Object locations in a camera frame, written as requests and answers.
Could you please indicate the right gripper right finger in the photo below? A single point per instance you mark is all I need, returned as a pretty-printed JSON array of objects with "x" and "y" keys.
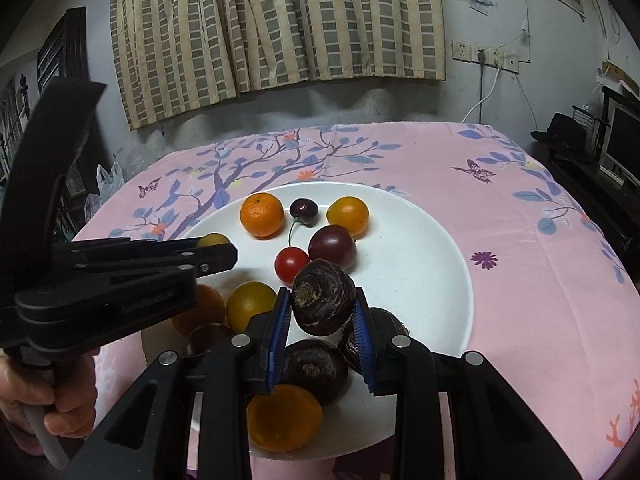
[{"x": 456, "y": 416}]

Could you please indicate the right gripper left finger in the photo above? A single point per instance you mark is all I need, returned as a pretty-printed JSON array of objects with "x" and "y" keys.
[{"x": 146, "y": 434}]

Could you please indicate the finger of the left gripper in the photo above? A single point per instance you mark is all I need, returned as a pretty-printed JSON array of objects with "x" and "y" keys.
[
  {"x": 151, "y": 279},
  {"x": 125, "y": 249}
]

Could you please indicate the large dark water chestnut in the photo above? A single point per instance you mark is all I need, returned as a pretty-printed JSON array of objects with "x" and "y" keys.
[{"x": 323, "y": 296}]

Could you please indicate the large dark plum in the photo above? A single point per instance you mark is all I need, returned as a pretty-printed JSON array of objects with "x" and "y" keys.
[{"x": 334, "y": 244}]

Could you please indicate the round orange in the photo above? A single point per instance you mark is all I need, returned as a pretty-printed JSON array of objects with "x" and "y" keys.
[{"x": 210, "y": 308}]

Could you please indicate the textured orange mandarin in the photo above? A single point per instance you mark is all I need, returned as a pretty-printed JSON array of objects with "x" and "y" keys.
[{"x": 284, "y": 420}]

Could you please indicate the person's left hand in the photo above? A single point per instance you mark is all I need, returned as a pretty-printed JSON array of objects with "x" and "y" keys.
[{"x": 73, "y": 397}]

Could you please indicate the small green longan front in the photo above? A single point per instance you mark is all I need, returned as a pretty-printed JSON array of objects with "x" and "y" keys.
[{"x": 213, "y": 239}]

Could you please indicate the plastic bags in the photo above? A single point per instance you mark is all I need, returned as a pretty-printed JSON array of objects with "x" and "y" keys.
[{"x": 108, "y": 183}]

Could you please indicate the yellow orange lemon-shaped fruit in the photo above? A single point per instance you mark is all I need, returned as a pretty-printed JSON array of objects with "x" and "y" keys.
[{"x": 247, "y": 300}]

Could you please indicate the orange mandarin on plate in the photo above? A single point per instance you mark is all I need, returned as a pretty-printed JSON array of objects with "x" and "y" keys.
[{"x": 262, "y": 215}]

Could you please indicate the red cherry tomato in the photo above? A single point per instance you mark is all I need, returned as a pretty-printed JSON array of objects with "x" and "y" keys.
[{"x": 289, "y": 261}]

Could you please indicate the pink patterned tablecloth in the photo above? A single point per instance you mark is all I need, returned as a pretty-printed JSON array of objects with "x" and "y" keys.
[{"x": 555, "y": 310}]

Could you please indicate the dark cherry short stem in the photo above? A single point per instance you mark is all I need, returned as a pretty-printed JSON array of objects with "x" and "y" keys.
[{"x": 303, "y": 211}]

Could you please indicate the yellow-green round fruit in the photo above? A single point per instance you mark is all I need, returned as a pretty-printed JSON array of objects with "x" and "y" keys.
[{"x": 351, "y": 213}]

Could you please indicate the striped beige curtain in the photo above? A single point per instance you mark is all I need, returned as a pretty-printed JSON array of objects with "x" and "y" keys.
[{"x": 176, "y": 56}]

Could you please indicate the computer monitor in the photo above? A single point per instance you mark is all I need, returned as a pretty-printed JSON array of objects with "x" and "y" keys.
[{"x": 620, "y": 152}]

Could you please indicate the black hat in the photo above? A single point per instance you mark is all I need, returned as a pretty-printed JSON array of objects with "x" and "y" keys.
[{"x": 563, "y": 134}]

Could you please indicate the wall power sockets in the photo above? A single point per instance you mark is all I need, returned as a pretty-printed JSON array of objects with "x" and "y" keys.
[{"x": 466, "y": 51}]

